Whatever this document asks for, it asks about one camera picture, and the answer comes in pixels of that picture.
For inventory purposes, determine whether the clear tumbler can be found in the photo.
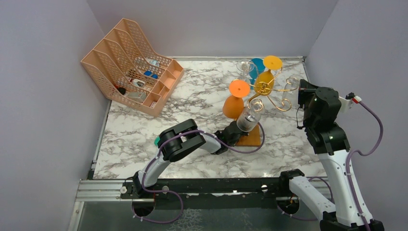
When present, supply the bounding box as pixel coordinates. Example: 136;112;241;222
236;99;264;132
281;75;300;110

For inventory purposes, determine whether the wooden rack base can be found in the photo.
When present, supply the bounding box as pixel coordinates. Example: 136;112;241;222
236;125;262;147

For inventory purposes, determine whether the orange plastic wine glass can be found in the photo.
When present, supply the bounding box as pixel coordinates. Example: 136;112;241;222
222;79;250;119

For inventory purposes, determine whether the gold wire glass rack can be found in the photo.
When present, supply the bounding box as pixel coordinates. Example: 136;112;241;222
246;67;299;112

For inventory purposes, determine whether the yellow plastic wine glass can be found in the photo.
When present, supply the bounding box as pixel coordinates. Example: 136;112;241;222
254;55;283;96

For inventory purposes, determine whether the blue plastic wine glass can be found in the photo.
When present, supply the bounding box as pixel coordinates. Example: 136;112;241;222
249;58;265;85

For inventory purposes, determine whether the clear wine glass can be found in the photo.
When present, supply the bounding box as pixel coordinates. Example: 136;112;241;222
236;59;255;83

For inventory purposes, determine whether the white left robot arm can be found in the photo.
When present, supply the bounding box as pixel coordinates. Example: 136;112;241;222
132;119;249;198

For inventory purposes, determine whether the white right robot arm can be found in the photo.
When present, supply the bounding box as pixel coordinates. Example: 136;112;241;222
277;79;384;231

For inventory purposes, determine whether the green small box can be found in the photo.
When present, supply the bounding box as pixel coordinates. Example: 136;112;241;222
154;137;160;147

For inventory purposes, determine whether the grey box in organizer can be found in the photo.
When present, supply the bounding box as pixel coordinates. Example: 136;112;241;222
127;92;147;103

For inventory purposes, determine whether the blue item in organizer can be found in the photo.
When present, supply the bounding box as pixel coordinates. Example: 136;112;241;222
143;70;158;79

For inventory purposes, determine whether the peach plastic file organizer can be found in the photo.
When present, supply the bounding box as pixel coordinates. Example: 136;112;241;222
81;18;184;117

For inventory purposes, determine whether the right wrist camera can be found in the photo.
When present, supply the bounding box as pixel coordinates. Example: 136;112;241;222
339;92;362;113

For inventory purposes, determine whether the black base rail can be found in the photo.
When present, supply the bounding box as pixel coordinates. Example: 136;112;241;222
120;177;300;213

